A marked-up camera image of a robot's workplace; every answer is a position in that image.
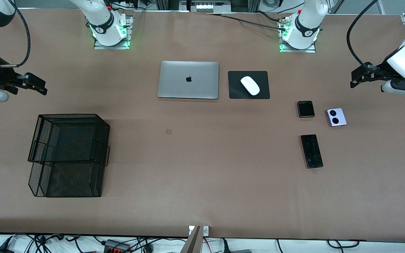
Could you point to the brown wooden post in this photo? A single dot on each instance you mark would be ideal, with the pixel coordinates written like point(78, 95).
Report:
point(193, 244)

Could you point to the black orange power strip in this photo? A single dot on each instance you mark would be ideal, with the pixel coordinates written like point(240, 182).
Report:
point(116, 247)

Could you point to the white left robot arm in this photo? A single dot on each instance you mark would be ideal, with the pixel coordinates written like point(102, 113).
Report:
point(302, 33)

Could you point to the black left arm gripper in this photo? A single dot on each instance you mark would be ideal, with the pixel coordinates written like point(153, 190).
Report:
point(380, 71)

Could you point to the white computer mouse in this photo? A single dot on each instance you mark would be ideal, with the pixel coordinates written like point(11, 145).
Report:
point(250, 85)

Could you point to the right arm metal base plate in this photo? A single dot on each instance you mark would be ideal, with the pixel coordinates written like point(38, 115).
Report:
point(129, 33)

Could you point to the long black smartphone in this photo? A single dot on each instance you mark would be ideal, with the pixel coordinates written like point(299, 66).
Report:
point(312, 151)

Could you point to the silver closed laptop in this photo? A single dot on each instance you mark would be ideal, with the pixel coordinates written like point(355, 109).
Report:
point(188, 80)

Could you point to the black mouse pad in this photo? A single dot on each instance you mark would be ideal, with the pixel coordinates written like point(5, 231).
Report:
point(236, 89)

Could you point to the small metal table bracket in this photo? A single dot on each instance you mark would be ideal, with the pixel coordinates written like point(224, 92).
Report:
point(206, 231)

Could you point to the black power plug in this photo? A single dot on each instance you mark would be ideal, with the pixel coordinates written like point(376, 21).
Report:
point(225, 246)

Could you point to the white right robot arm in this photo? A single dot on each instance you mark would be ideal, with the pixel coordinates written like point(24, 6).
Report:
point(104, 31)

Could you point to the black mesh two-tier tray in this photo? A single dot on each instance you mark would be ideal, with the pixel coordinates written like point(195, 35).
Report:
point(72, 158)

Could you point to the lilac flip phone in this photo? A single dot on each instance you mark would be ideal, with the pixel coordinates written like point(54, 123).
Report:
point(336, 117)

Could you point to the metal control box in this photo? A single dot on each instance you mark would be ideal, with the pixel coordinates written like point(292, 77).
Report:
point(206, 7)

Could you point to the small black flip phone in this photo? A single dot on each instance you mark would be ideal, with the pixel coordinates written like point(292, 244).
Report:
point(306, 109)

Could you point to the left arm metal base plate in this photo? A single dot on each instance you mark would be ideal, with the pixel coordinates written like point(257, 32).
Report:
point(311, 49)

